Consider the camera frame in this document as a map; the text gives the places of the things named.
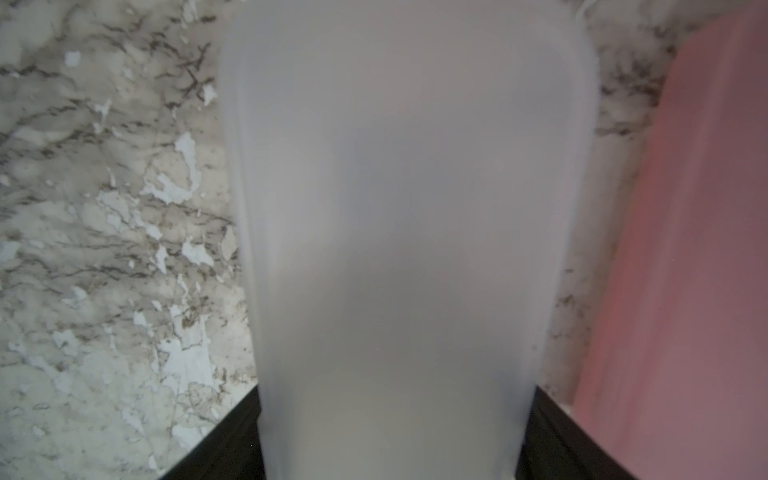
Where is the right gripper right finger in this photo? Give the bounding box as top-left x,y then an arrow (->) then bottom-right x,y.
514,388 -> 633,480

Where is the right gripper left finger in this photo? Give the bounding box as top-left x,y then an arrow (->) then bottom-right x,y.
161,387 -> 266,480

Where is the pink case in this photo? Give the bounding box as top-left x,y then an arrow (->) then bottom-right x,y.
572,1 -> 767,479

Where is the clear case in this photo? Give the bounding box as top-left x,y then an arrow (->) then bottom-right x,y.
217,1 -> 600,479

